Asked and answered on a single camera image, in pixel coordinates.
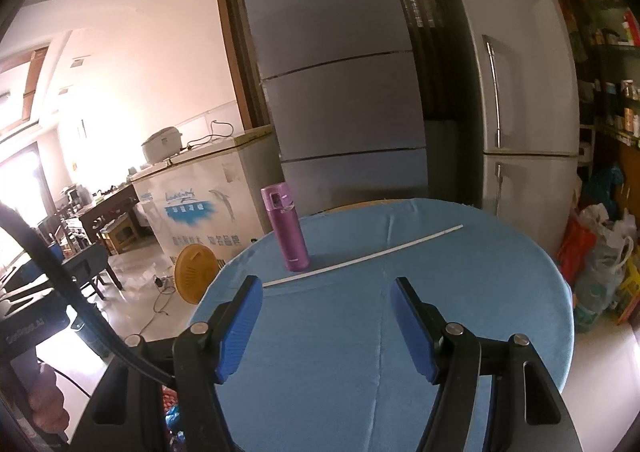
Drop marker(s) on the white rice cooker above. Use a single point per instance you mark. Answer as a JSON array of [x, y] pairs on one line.
[[161, 145]]

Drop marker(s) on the yellow round stool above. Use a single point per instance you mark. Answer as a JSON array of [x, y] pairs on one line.
[[196, 267]]

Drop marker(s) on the dark wooden table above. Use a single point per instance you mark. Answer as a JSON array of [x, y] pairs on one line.
[[95, 216]]

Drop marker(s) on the person's hand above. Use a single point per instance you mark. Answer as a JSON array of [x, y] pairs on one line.
[[47, 402]]

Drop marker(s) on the white chest freezer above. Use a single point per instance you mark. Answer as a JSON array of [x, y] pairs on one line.
[[211, 195]]

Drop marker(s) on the silver two-door refrigerator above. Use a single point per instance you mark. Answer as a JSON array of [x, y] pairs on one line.
[[529, 114]]

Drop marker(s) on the grey multi-door refrigerator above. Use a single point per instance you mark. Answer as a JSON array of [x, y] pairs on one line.
[[341, 88]]

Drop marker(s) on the white plastic bags pile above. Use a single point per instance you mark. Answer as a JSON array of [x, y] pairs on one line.
[[605, 264]]

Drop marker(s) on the white thin stick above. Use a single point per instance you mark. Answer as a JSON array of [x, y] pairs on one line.
[[365, 258]]

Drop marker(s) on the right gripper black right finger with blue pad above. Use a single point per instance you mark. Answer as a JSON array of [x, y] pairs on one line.
[[422, 327]]

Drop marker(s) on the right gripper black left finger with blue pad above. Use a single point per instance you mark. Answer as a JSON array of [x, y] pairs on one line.
[[234, 322]]

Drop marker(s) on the blue tablecloth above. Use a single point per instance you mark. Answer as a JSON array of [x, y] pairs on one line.
[[326, 367]]

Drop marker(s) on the red shopping bag on floor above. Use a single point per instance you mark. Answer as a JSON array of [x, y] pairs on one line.
[[577, 242]]

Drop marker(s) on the purple thermos bottle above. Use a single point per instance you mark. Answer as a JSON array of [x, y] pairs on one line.
[[281, 210]]

